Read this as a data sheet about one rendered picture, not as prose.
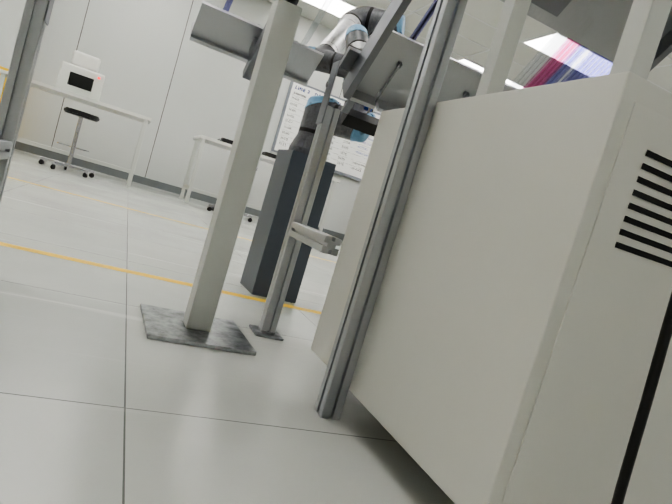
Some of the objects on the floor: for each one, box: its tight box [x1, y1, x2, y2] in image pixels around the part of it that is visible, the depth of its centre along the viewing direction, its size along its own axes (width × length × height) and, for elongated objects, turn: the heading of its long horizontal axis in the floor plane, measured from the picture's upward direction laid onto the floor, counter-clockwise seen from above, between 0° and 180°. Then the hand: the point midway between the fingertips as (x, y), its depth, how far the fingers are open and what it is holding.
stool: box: [38, 107, 100, 178], centre depth 548 cm, size 50×53×62 cm
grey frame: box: [258, 0, 468, 420], centre depth 134 cm, size 55×78×190 cm
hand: (367, 94), depth 156 cm, fingers closed
